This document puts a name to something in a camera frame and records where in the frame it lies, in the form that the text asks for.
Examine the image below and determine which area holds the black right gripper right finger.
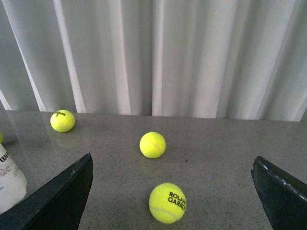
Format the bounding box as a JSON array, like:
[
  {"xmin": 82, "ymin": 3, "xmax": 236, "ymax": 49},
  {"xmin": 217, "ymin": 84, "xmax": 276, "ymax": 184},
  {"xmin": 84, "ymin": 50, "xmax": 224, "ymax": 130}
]
[{"xmin": 251, "ymin": 156, "xmax": 307, "ymax": 230}]

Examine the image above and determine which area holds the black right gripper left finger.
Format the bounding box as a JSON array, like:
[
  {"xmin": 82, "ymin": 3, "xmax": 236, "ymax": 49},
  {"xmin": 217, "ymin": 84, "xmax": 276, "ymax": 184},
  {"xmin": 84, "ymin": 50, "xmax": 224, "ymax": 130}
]
[{"xmin": 0, "ymin": 153, "xmax": 93, "ymax": 230}]

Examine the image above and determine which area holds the clear tennis ball can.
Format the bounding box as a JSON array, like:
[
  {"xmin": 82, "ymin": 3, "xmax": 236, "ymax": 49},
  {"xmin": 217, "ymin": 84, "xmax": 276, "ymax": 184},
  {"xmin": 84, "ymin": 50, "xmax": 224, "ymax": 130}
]
[{"xmin": 0, "ymin": 145, "xmax": 27, "ymax": 214}]

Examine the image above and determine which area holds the Wilson 3 tennis ball far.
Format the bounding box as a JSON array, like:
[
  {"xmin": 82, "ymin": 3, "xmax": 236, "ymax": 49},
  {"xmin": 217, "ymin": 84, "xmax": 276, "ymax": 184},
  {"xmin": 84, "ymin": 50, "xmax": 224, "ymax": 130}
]
[{"xmin": 50, "ymin": 110, "xmax": 75, "ymax": 133}]

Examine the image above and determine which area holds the tennis ball with side logo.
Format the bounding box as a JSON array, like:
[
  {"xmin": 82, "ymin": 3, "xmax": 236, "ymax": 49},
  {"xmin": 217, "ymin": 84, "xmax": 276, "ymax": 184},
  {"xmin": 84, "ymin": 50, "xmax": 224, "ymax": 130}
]
[{"xmin": 0, "ymin": 132, "xmax": 3, "ymax": 144}]

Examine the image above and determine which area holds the Roland Garros tennis ball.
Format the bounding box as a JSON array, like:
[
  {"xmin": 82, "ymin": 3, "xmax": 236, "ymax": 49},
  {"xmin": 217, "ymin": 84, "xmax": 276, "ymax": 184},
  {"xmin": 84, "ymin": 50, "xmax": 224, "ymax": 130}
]
[{"xmin": 149, "ymin": 183, "xmax": 187, "ymax": 224}]

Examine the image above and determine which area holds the plain yellow tennis ball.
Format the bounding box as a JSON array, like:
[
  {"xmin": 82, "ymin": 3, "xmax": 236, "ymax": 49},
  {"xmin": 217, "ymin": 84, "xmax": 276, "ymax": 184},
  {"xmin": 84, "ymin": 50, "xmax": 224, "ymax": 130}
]
[{"xmin": 140, "ymin": 132, "xmax": 166, "ymax": 159}]

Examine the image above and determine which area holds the white pleated curtain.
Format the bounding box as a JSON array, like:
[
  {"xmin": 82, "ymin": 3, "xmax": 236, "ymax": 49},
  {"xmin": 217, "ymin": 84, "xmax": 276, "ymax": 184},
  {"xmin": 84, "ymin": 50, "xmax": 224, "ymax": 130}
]
[{"xmin": 0, "ymin": 0, "xmax": 307, "ymax": 121}]

